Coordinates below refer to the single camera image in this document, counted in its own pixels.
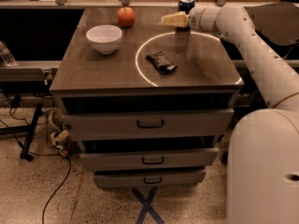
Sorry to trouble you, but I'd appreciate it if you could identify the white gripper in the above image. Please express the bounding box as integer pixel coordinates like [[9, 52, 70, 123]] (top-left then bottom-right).
[[161, 7, 220, 32]]

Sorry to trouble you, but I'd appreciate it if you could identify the blue pepsi can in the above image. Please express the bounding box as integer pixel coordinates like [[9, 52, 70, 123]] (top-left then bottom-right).
[[176, 0, 196, 33]]

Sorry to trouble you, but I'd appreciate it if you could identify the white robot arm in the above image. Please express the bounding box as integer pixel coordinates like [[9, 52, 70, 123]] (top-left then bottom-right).
[[161, 6, 299, 224]]

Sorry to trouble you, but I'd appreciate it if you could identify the red apple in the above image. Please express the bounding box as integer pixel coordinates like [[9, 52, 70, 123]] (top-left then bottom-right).
[[117, 7, 135, 27]]

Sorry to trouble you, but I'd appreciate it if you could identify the white bowl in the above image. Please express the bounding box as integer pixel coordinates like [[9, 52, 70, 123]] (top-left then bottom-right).
[[86, 25, 122, 54]]

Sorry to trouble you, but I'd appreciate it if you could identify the grey drawer cabinet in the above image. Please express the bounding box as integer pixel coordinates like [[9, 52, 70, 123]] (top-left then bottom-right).
[[50, 7, 243, 176]]

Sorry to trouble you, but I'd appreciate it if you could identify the top grey drawer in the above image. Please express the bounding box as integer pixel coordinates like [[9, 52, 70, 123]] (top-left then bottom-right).
[[63, 108, 234, 141]]

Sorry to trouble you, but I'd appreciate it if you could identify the grey drawer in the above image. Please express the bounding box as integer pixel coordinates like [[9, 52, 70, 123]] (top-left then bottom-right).
[[80, 147, 219, 172], [63, 108, 234, 141], [93, 168, 206, 189]]

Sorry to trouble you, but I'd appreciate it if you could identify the middle grey drawer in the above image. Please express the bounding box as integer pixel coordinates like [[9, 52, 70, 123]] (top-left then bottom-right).
[[80, 147, 219, 172]]

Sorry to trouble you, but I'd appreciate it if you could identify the bottom grey drawer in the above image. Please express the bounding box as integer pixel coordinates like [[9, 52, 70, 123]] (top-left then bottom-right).
[[93, 168, 206, 189]]

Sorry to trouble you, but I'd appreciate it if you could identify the clear plastic bottle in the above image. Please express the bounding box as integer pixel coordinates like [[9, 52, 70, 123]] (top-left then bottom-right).
[[0, 41, 17, 66]]

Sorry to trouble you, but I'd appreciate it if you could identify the black stand leg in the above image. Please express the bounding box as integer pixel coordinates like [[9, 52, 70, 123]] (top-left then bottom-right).
[[0, 104, 43, 161]]

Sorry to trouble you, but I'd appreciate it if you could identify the blue tape cross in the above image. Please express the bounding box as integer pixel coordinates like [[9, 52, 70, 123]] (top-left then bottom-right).
[[132, 188, 164, 224]]

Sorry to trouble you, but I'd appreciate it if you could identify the wire basket with items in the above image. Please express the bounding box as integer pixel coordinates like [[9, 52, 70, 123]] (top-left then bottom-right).
[[48, 107, 70, 158]]

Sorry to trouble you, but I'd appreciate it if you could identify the black floor cable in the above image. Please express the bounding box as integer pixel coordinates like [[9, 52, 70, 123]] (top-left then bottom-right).
[[0, 107, 72, 224]]

